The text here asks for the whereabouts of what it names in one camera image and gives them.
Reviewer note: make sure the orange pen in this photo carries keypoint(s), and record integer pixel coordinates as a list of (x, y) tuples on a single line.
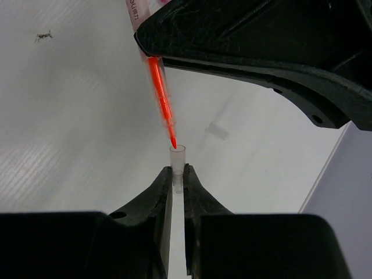
[(138, 12)]

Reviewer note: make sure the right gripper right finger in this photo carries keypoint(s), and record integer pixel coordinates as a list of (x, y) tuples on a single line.
[(222, 244)]

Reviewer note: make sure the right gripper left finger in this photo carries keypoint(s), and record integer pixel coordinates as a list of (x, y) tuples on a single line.
[(131, 242)]

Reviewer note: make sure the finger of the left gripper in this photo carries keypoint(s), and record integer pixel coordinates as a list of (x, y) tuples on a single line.
[(316, 54)]

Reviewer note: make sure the clear cap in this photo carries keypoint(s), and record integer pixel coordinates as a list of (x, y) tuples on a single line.
[(217, 131), (177, 162)]

